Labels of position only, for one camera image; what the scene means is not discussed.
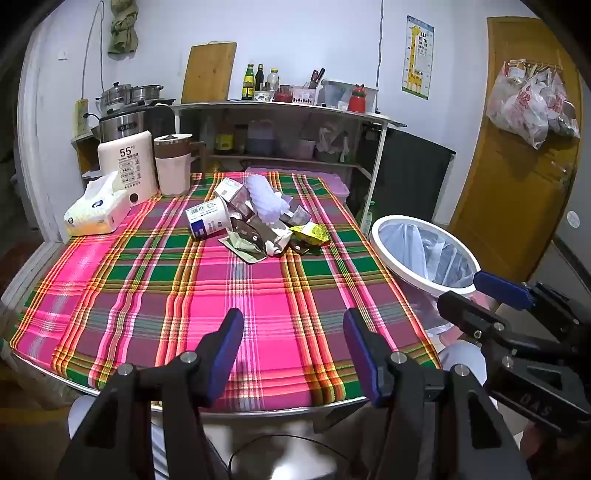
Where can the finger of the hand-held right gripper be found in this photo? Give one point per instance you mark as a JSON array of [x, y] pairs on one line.
[[466, 314], [503, 288]]

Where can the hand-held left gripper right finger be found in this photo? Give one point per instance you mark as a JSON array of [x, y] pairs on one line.
[[364, 360]]

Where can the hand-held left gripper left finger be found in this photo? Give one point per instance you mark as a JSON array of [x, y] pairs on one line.
[[226, 357]]

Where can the clear plastic bin liner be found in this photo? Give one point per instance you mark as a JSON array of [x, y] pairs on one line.
[[429, 254]]

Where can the white round bin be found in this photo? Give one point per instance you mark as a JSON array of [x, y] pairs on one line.
[[383, 254]]

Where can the small brown wrapper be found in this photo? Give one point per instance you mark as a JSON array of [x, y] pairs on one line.
[[304, 249]]

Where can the dark brown wrapper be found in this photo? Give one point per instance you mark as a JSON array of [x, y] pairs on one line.
[[247, 230]]

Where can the white paper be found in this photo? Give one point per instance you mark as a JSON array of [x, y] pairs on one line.
[[277, 237]]

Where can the white blue yogurt cup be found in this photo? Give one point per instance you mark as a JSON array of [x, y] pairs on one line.
[[207, 221]]

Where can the yellow snack packet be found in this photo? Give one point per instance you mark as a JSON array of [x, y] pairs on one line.
[[311, 233]]

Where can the purple drink carton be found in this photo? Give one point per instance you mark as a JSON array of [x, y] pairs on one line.
[[296, 213]]

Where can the pink drink carton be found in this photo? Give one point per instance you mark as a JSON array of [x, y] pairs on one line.
[[233, 191]]

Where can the pink green plaid tablecloth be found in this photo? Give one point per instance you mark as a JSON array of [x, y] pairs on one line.
[[277, 314]]

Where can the wooden door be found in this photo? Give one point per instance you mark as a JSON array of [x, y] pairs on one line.
[[508, 194]]

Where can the green plastic bottle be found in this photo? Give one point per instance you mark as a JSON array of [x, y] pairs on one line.
[[366, 221]]

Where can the dark cloth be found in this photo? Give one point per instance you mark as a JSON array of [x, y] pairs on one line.
[[411, 175]]

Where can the storage box with pink lid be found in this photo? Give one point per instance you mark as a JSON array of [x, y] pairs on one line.
[[334, 187]]

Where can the hanging plastic bags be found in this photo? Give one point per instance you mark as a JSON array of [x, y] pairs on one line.
[[521, 106]]

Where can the pink jug with brown lid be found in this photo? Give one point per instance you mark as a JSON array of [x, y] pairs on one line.
[[173, 173]]

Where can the white tissue pack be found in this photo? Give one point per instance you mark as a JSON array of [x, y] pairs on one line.
[[97, 207]]

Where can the white electric water warmer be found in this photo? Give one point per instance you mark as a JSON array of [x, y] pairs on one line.
[[129, 168]]

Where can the yellow label sauce bottle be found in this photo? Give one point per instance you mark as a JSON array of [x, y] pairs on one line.
[[224, 138]]

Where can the crumpled plastic bags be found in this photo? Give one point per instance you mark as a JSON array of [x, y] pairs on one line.
[[330, 141]]

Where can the pink plastic bucket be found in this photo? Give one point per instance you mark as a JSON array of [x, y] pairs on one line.
[[305, 147]]

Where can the large translucent oil jug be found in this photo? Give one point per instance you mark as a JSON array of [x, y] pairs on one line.
[[259, 138]]

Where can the stainless steel electric kettle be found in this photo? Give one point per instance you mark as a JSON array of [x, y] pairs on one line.
[[124, 125]]

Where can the clear plastic lidded container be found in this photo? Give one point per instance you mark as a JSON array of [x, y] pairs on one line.
[[334, 94]]

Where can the metal kitchen shelf unit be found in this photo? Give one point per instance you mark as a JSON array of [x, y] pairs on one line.
[[295, 110]]

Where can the white patterned bowl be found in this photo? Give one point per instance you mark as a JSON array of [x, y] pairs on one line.
[[263, 96]]

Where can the steel pots on stove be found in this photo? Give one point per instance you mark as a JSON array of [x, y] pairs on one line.
[[159, 100]]

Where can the pink utensil holder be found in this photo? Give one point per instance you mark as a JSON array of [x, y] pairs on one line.
[[304, 97]]

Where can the green glass oil bottle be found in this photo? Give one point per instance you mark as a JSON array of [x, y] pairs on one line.
[[249, 85]]

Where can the steel cooking pot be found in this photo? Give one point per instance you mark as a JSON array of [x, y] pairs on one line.
[[147, 93]]

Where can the kitchen knives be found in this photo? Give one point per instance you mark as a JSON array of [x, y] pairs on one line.
[[316, 78]]

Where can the yellowed power strip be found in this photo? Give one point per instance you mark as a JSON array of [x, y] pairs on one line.
[[81, 117]]

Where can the clear bottle with yellow cap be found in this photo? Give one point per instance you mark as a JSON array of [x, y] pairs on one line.
[[273, 81]]

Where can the dark sauce bottle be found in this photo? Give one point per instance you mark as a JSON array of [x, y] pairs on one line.
[[260, 78]]

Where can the steel steamer pot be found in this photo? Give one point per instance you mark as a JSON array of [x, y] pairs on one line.
[[115, 97]]

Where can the wooden cutting board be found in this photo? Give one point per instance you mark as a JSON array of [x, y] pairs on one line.
[[207, 74]]

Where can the green hanging cloth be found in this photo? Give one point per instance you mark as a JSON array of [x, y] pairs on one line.
[[123, 32]]

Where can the giraffe wall poster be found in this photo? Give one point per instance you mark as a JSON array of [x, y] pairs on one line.
[[418, 60]]

